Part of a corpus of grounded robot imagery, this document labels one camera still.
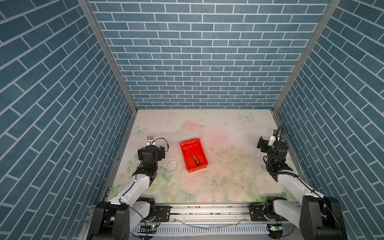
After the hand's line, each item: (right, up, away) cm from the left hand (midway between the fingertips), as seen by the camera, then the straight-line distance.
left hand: (153, 146), depth 87 cm
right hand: (+68, +6, -2) cm, 68 cm away
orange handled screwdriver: (+25, -9, +2) cm, 27 cm away
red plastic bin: (+25, -2, +14) cm, 29 cm away
